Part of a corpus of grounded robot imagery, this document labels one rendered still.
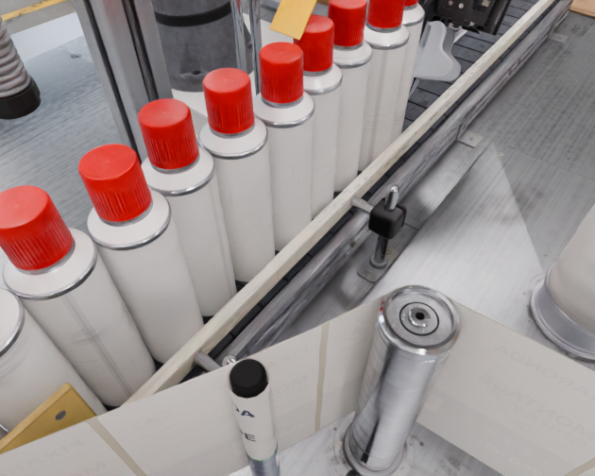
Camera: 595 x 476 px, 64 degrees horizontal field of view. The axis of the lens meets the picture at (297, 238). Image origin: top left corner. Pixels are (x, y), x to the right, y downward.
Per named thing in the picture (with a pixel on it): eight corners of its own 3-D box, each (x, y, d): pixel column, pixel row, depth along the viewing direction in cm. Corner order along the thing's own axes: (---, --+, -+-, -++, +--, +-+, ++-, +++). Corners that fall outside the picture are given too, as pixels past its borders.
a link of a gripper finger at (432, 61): (431, 111, 55) (466, 27, 51) (385, 94, 57) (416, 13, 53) (438, 112, 57) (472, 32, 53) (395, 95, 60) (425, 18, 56)
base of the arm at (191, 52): (195, 104, 65) (176, 32, 57) (139, 68, 73) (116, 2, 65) (278, 61, 71) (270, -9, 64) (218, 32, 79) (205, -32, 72)
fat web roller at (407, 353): (382, 493, 34) (442, 382, 20) (331, 452, 36) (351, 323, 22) (414, 441, 36) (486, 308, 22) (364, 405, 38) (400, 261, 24)
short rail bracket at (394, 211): (382, 278, 53) (399, 201, 44) (360, 265, 54) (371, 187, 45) (397, 260, 54) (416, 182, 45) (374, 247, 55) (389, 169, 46)
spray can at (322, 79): (329, 226, 51) (341, 41, 36) (281, 218, 52) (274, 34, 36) (336, 193, 54) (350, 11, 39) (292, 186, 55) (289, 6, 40)
